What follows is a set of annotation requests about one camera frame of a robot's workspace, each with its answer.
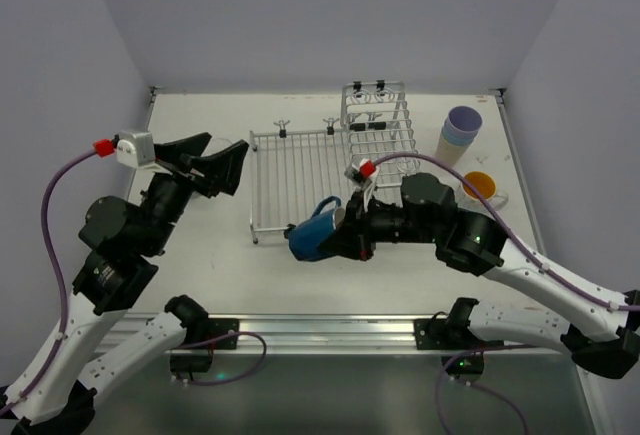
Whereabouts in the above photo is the clear plastic tumbler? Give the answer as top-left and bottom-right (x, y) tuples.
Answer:
(206, 137), (234, 154)

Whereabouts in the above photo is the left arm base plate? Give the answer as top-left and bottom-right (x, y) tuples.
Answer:
(178, 318), (240, 350)

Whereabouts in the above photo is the dark blue ceramic mug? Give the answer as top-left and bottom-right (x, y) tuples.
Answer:
(285, 195), (345, 262)

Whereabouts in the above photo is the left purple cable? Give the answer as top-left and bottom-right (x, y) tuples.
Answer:
(0, 147), (269, 416)

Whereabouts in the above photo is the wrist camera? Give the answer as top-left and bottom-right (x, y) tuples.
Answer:
(93, 130), (156, 170)
(345, 158), (380, 205)

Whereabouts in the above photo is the aluminium mounting rail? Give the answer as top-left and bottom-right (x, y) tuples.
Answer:
(96, 313), (570, 356)

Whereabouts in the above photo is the light blue plastic cup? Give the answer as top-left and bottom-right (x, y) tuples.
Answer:
(441, 122), (478, 147)

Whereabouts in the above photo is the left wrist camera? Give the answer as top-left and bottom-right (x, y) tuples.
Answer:
(93, 130), (156, 170)

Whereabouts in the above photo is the silver wire dish rack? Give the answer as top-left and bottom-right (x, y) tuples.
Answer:
(249, 80), (417, 244)

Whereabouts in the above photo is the beige plastic cup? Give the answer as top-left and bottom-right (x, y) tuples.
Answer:
(435, 136), (470, 167)

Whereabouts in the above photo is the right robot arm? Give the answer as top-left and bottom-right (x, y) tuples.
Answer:
(319, 173), (639, 379)

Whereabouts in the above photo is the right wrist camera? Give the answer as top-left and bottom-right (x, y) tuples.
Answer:
(345, 158), (380, 205)

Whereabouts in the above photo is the white floral ceramic mug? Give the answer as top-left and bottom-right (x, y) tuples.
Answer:
(456, 171), (509, 214)

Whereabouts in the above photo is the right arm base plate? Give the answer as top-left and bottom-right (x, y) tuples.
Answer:
(413, 318), (505, 351)

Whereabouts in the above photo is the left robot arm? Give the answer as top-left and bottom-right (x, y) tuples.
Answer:
(1, 131), (249, 434)

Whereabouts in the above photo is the lavender plastic cup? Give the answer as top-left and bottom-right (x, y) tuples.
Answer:
(445, 106), (483, 139)

